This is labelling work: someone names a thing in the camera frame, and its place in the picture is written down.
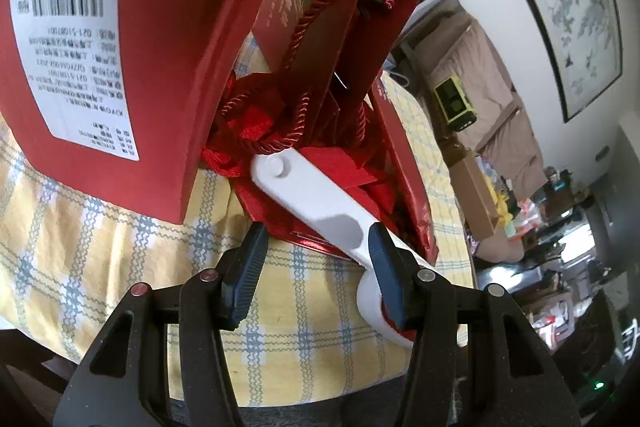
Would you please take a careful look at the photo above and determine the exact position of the yellow plastic bag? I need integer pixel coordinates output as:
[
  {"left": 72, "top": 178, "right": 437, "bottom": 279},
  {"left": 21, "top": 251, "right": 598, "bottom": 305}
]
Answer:
[{"left": 489, "top": 186, "right": 513, "bottom": 227}]

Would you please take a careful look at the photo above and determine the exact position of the green portable radio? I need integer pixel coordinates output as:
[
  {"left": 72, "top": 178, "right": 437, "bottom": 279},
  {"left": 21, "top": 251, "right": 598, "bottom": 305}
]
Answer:
[{"left": 434, "top": 76, "right": 477, "bottom": 132}]

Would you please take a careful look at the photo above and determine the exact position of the long red envelope pack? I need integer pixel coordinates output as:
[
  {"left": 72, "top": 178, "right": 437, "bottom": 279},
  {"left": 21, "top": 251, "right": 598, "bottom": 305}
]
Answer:
[{"left": 369, "top": 76, "right": 439, "bottom": 265}]

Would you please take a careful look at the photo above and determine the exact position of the red foil gift bag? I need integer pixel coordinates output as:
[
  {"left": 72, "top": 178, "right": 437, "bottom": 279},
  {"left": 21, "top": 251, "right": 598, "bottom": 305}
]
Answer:
[{"left": 203, "top": 0, "right": 419, "bottom": 253}]

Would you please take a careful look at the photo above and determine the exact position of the red carton with label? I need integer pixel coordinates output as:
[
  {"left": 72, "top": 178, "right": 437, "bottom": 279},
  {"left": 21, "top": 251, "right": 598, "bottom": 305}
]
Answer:
[{"left": 1, "top": 0, "right": 262, "bottom": 223}]

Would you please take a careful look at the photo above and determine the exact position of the shallow cardboard tray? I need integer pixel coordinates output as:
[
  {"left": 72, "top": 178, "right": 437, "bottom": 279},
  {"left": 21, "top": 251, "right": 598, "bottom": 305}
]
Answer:
[{"left": 449, "top": 153, "right": 498, "bottom": 242}]

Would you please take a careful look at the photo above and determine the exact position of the yellow plaid tablecloth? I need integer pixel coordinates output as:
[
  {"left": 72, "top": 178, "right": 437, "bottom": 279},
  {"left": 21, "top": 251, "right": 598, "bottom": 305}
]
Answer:
[{"left": 1, "top": 127, "right": 410, "bottom": 407}]

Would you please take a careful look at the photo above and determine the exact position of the brown sofa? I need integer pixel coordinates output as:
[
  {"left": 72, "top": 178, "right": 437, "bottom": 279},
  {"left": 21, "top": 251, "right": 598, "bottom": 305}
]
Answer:
[{"left": 399, "top": 0, "right": 551, "bottom": 263}]

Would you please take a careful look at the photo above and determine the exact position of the white red lint brush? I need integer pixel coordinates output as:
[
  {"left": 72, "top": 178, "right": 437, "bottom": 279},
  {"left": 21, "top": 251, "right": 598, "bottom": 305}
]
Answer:
[{"left": 250, "top": 148, "right": 412, "bottom": 348}]

